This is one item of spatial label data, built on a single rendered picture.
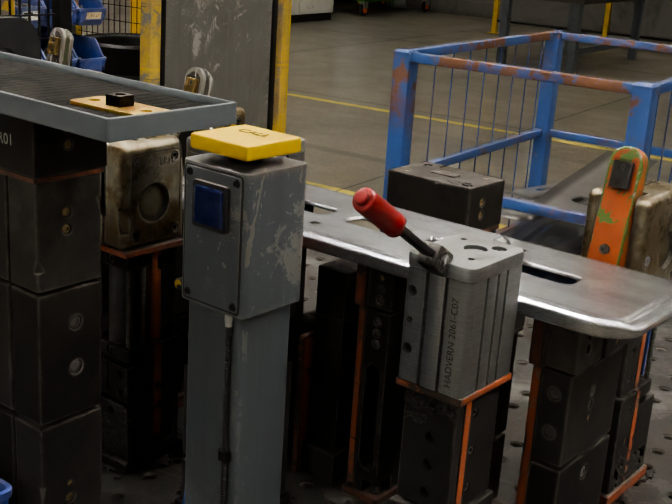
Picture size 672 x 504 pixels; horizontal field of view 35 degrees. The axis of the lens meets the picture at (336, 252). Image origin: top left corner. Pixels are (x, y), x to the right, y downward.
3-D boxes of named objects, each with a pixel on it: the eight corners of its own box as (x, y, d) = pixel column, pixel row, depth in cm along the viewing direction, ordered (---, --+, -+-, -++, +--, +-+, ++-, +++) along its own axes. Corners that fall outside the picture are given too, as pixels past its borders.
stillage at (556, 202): (523, 259, 444) (551, 28, 415) (717, 306, 402) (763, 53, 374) (370, 340, 348) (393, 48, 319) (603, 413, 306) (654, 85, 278)
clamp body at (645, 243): (660, 474, 129) (710, 185, 118) (606, 520, 118) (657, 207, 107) (581, 444, 136) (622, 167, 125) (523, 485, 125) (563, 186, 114)
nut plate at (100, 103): (173, 114, 86) (174, 99, 85) (139, 119, 83) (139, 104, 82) (101, 98, 90) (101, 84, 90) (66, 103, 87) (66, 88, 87)
